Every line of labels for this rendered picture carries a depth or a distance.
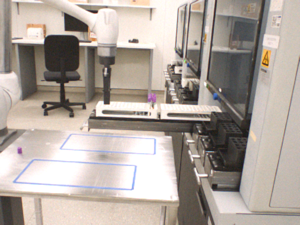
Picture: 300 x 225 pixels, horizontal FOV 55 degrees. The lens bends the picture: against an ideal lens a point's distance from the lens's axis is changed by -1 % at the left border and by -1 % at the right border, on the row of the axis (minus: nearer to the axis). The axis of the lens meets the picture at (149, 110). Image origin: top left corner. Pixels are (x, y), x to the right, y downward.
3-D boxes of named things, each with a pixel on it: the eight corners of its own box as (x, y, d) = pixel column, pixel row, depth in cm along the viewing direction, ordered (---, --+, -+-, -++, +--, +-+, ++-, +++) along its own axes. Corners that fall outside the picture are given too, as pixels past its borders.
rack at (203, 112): (216, 117, 151) (217, 106, 149) (220, 124, 142) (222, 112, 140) (159, 114, 151) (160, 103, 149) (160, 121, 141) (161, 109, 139)
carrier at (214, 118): (219, 132, 126) (221, 119, 124) (215, 132, 126) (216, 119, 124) (213, 123, 137) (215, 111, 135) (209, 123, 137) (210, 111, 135)
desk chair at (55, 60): (42, 119, 363) (36, 34, 331) (41, 105, 419) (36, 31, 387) (89, 116, 383) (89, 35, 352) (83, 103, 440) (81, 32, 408)
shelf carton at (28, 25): (27, 38, 456) (25, 23, 449) (30, 37, 468) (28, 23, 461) (43, 38, 457) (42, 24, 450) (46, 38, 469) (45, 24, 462)
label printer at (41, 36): (43, 38, 457) (43, 27, 451) (39, 39, 429) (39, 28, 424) (30, 38, 453) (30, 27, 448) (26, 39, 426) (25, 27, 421)
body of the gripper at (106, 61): (114, 57, 132) (114, 77, 135) (115, 55, 140) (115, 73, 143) (97, 56, 132) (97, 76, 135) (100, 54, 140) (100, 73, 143)
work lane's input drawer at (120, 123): (220, 128, 155) (222, 112, 153) (227, 138, 142) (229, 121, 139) (84, 122, 154) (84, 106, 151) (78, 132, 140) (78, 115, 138)
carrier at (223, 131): (229, 147, 111) (231, 133, 110) (223, 147, 111) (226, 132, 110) (222, 135, 122) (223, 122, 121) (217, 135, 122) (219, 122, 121)
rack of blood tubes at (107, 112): (156, 114, 151) (156, 103, 149) (156, 121, 141) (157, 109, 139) (98, 112, 150) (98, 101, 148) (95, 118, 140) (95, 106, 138)
